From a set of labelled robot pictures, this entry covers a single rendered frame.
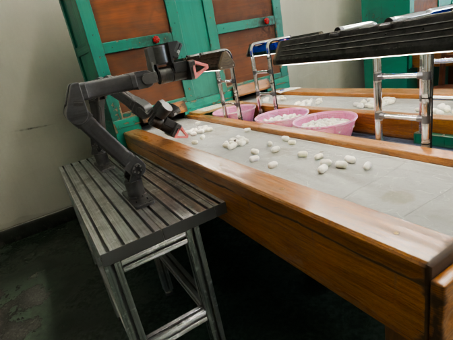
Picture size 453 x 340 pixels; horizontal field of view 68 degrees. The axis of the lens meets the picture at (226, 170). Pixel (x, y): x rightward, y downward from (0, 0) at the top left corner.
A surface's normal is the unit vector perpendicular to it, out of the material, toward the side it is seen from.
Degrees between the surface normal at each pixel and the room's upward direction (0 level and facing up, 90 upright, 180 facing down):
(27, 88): 90
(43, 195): 90
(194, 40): 90
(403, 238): 0
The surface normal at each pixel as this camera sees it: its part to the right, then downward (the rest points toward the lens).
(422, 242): -0.18, -0.92
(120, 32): 0.51, 0.20
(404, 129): -0.84, 0.32
